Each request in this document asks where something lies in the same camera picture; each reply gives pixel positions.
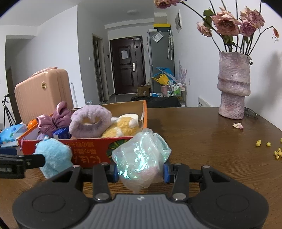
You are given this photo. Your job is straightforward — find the grey refrigerator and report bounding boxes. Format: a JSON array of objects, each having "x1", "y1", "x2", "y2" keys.
[{"x1": 147, "y1": 28, "x2": 175, "y2": 94}]

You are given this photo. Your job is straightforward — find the purple satin bow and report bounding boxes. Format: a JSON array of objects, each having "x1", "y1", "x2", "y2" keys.
[{"x1": 36, "y1": 101, "x2": 72, "y2": 137}]

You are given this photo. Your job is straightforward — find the black camera tripod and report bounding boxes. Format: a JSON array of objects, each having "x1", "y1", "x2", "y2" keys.
[{"x1": 2, "y1": 94, "x2": 16, "y2": 129}]

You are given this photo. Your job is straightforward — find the dried pink rose bouquet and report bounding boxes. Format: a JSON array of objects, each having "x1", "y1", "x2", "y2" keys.
[{"x1": 154, "y1": 1, "x2": 280, "y2": 56}]

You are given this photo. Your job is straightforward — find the fallen pink petal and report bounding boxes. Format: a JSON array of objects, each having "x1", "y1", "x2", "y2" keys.
[{"x1": 233, "y1": 123, "x2": 243, "y2": 129}]

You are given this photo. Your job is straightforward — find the pink hard-shell suitcase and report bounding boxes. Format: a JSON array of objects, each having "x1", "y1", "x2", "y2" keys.
[{"x1": 14, "y1": 67, "x2": 74, "y2": 124}]

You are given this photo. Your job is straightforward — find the blue facial tissue package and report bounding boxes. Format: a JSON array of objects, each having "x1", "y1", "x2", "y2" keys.
[{"x1": 0, "y1": 123, "x2": 27, "y2": 148}]

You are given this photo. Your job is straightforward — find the light blue plush toy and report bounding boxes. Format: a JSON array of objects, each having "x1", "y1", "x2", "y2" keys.
[{"x1": 34, "y1": 138, "x2": 73, "y2": 179}]

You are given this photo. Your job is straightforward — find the dark brown entrance door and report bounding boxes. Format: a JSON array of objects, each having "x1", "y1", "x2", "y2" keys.
[{"x1": 109, "y1": 36, "x2": 146, "y2": 95}]

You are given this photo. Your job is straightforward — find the storage cart with bottles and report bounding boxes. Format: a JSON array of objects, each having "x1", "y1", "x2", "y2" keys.
[{"x1": 168, "y1": 81, "x2": 187, "y2": 107}]

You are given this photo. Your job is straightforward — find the blue tissue pack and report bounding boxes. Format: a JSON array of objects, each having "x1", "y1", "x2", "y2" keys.
[{"x1": 53, "y1": 126, "x2": 71, "y2": 140}]

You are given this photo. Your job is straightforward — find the red cardboard box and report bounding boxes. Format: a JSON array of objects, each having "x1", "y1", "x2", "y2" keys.
[{"x1": 18, "y1": 100, "x2": 148, "y2": 168}]

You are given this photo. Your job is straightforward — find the scattered yellow crumbs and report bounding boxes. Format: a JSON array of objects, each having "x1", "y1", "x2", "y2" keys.
[{"x1": 255, "y1": 139, "x2": 281, "y2": 160}]

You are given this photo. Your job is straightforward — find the iridescent mesh bath puff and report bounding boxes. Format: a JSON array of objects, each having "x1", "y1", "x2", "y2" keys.
[{"x1": 112, "y1": 128, "x2": 172, "y2": 194}]

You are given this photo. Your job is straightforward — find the yellow box on refrigerator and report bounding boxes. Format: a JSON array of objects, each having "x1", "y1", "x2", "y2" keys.
[{"x1": 154, "y1": 23, "x2": 171, "y2": 32}]

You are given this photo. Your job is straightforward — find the lavender fluffy headband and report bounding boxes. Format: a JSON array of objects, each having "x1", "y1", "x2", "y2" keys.
[{"x1": 69, "y1": 105, "x2": 112, "y2": 138}]

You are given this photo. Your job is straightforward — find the cardboard box on floor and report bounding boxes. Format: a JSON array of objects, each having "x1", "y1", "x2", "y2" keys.
[{"x1": 136, "y1": 85, "x2": 151, "y2": 96}]

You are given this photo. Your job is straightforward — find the purple textured vase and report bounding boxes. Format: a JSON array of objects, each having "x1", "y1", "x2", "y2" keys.
[{"x1": 217, "y1": 51, "x2": 250, "y2": 120}]

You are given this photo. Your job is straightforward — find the yellow white plush toy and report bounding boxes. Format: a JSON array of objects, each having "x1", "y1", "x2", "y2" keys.
[{"x1": 101, "y1": 114, "x2": 139, "y2": 138}]

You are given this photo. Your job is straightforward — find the orange fruit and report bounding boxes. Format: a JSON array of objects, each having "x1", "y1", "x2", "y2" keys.
[{"x1": 27, "y1": 119, "x2": 38, "y2": 130}]

